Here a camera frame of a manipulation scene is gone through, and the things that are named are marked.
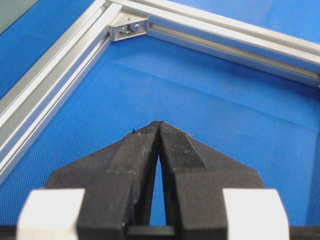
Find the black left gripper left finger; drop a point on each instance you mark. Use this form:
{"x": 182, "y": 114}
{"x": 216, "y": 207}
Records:
{"x": 118, "y": 181}

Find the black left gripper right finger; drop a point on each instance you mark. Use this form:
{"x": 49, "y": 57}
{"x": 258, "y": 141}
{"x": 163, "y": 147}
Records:
{"x": 194, "y": 176}

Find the silver aluminium extrusion frame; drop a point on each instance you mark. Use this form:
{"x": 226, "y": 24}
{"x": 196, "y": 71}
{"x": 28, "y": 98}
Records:
{"x": 33, "y": 101}

